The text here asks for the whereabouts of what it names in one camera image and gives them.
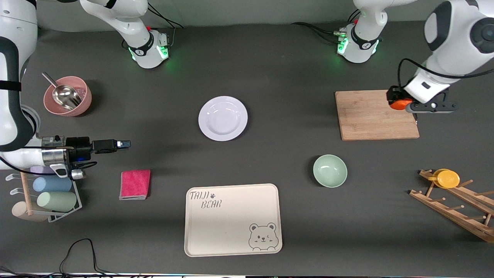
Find orange fruit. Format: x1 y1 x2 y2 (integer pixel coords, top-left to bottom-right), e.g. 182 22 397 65
390 98 414 111

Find white round plate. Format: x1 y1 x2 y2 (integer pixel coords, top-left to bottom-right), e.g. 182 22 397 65
198 96 248 141

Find bamboo cutting board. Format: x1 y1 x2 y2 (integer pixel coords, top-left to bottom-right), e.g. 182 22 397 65
335 89 420 141

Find pink folded cloth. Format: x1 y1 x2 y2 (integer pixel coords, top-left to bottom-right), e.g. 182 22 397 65
119 170 151 200

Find pink bowl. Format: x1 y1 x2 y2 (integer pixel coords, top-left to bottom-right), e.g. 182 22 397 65
43 76 92 117

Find purple cup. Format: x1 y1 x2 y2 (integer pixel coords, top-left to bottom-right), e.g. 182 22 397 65
30 165 58 176

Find blue cup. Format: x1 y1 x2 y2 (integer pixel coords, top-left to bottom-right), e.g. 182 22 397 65
32 176 73 193

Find metal scoop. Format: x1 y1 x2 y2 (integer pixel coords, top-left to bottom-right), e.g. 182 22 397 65
42 72 83 110

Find green cup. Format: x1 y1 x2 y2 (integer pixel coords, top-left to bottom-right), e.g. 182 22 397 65
37 191 77 212

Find wooden rack rod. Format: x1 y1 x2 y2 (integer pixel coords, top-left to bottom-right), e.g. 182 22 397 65
20 172 33 215

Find beige cup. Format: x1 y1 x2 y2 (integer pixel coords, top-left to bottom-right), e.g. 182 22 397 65
12 202 49 222

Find yellow cup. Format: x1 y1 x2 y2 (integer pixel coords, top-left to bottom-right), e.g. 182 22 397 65
428 169 460 189

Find pale green bowl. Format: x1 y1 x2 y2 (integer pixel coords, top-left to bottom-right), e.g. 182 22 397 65
313 154 348 188

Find wooden mug rack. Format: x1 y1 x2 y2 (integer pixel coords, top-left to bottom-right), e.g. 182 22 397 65
409 169 494 244

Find cream bear print tray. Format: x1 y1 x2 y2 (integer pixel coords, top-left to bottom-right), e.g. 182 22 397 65
184 183 283 257

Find white wire cup rack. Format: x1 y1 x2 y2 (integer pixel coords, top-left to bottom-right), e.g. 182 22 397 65
5 170 83 223

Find black table edge cable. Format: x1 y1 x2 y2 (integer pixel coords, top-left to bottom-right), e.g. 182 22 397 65
60 239 116 275

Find black left base cables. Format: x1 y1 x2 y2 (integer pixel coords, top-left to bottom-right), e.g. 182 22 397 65
291 22 346 44

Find black base cables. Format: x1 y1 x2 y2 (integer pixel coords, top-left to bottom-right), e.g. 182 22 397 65
147 0 184 49
291 22 346 44

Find black right base cables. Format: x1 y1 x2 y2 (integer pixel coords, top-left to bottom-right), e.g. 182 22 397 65
147 0 184 49

